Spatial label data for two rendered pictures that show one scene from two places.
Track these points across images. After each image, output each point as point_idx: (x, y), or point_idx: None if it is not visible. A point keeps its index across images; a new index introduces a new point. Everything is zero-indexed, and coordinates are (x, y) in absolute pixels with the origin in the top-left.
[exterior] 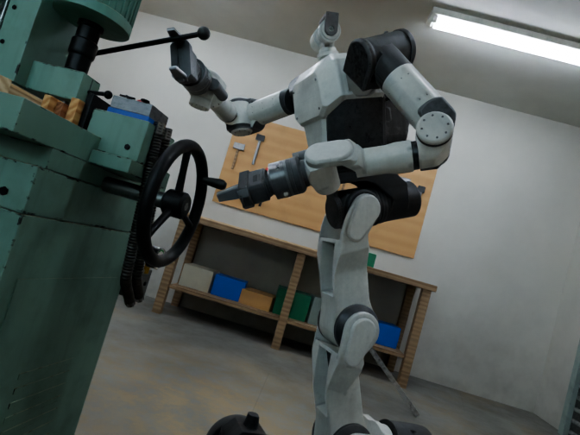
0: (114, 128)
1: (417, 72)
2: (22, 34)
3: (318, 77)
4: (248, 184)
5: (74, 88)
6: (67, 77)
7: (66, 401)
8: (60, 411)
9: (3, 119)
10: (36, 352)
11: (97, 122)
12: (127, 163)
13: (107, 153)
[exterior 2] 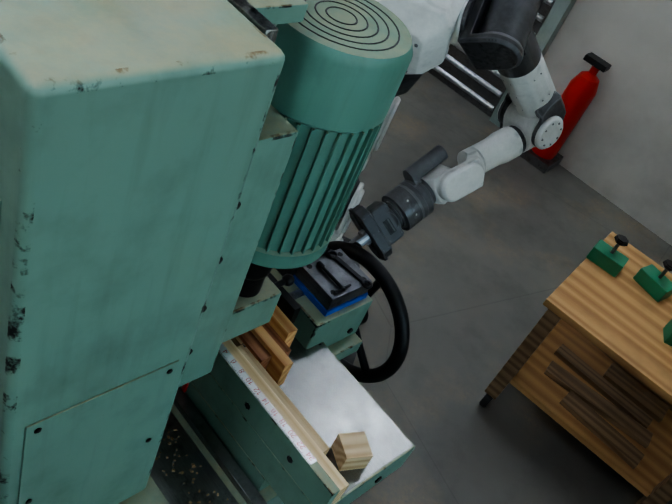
0: (338, 326)
1: (545, 65)
2: (219, 326)
3: (424, 46)
4: (387, 240)
5: (269, 313)
6: (260, 309)
7: None
8: None
9: (395, 468)
10: None
11: (320, 335)
12: (358, 346)
13: (339, 352)
